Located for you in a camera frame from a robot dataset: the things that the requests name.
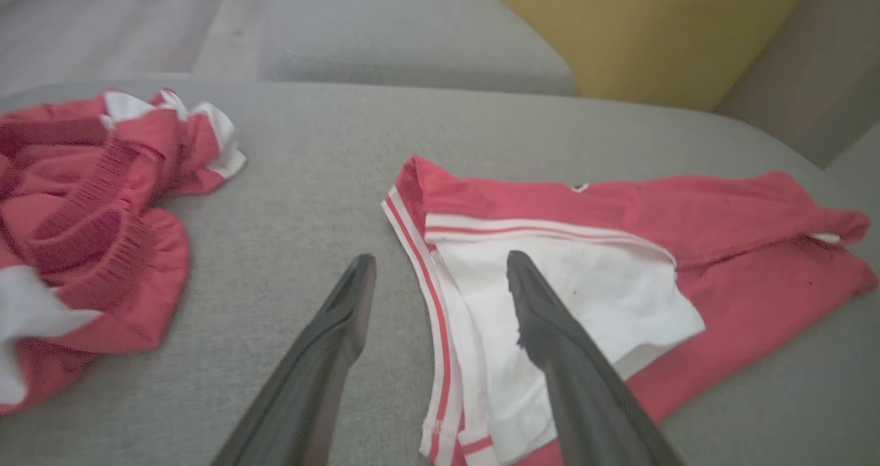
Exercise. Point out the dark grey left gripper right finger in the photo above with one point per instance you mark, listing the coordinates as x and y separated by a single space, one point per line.
584 397

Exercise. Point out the red white striped sports garment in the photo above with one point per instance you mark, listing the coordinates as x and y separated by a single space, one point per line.
687 218

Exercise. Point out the large grey sofa seat cushion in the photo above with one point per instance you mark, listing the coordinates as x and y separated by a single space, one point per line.
309 177

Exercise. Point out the red garment with ribbed waistband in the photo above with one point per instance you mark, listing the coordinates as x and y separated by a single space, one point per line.
103 246

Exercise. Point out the large yellow sofa backrest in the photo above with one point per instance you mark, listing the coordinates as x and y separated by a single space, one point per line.
653 33

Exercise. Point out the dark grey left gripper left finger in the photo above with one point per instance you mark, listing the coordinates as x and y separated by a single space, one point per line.
309 383

